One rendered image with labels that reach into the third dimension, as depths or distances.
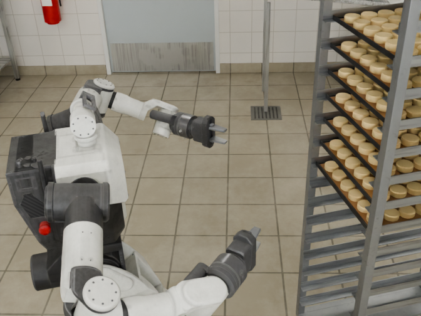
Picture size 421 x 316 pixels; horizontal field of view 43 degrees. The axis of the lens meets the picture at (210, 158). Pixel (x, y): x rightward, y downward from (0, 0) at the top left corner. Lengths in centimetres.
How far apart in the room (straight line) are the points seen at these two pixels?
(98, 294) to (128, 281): 58
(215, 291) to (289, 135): 296
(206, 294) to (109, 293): 22
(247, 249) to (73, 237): 42
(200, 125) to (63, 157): 61
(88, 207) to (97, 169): 16
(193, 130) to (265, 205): 151
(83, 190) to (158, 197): 217
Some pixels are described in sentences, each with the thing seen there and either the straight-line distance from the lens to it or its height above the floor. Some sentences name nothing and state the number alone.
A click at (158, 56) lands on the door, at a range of 520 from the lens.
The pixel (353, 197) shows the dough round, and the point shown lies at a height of 97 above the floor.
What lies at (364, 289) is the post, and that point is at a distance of 181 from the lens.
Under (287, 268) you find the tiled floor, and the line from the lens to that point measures 293.
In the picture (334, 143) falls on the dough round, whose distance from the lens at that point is 191.
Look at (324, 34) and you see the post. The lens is 178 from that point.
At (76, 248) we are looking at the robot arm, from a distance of 120.
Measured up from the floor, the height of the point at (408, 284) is 69.
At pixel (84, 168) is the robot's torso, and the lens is 140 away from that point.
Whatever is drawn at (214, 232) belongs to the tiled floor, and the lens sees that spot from 313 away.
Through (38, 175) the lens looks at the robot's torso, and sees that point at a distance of 144.
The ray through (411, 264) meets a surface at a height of 79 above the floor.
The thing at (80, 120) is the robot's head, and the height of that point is 139.
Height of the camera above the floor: 201
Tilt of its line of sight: 32 degrees down
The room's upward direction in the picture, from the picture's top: 2 degrees counter-clockwise
